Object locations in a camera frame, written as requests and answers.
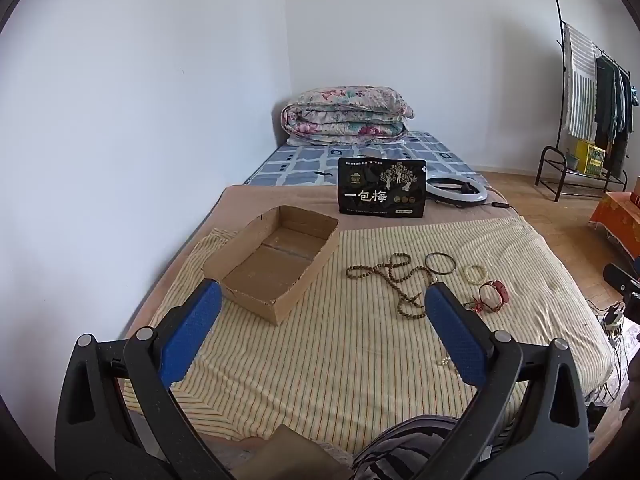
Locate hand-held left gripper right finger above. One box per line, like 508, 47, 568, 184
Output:
424, 282, 591, 480

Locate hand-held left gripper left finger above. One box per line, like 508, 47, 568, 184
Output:
54, 279, 236, 480

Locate cardboard box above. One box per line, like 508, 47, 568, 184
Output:
202, 205, 341, 326

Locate long wooden bead necklace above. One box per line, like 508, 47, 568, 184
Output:
346, 254, 436, 318

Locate thin dark bangle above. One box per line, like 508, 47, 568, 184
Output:
426, 253, 457, 275

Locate yellow striped cloth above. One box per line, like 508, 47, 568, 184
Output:
125, 220, 616, 441

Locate person's striped pants leg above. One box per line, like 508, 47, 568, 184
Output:
352, 415, 461, 480

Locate tan blanket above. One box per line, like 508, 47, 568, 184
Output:
120, 184, 523, 356

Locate olive cloth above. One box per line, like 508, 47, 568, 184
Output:
235, 424, 351, 480

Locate black snack bag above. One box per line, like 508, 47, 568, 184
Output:
337, 157, 427, 218

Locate black device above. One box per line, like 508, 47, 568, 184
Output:
602, 262, 640, 306

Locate orange patterned cloth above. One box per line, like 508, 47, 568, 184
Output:
589, 191, 640, 261

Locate blue checked bed sheet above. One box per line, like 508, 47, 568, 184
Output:
243, 131, 486, 187

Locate black metal clothes rack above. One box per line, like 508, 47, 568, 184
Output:
535, 0, 633, 201

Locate yellow box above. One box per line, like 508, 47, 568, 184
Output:
575, 140, 607, 177

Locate folded floral quilt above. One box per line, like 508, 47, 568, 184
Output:
281, 86, 415, 142

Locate dark hanging clothes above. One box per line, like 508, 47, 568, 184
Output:
594, 55, 635, 163

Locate striped hanging towel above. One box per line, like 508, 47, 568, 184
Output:
564, 25, 598, 138

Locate ring light black cable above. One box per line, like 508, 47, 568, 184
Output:
434, 199, 512, 209

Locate white ring light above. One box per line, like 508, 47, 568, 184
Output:
425, 176, 488, 205

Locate power strip with cables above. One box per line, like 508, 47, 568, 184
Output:
585, 300, 626, 343

